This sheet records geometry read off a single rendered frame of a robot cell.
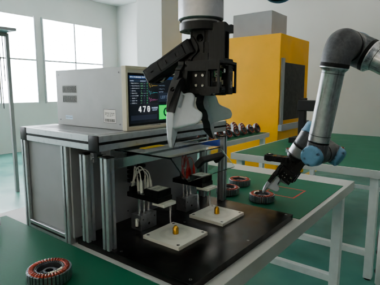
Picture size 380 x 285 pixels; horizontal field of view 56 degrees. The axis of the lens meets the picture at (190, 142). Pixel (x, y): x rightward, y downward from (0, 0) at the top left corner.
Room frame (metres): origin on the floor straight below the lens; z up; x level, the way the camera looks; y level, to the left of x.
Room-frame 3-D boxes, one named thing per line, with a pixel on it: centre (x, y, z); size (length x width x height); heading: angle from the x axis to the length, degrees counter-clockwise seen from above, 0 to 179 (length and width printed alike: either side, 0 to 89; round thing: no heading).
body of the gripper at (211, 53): (0.61, -0.02, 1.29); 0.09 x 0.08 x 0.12; 60
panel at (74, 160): (1.36, 0.17, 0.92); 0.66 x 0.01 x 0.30; 142
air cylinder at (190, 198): (1.38, 0.01, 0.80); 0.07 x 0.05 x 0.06; 142
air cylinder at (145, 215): (1.19, 0.16, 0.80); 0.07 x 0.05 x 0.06; 142
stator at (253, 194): (1.55, -0.32, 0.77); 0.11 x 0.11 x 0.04
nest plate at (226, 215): (1.30, -0.10, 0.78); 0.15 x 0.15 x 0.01; 52
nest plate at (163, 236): (1.10, 0.05, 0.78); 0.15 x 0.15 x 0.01; 52
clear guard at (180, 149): (1.10, 0.06, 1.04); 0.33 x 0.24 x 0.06; 52
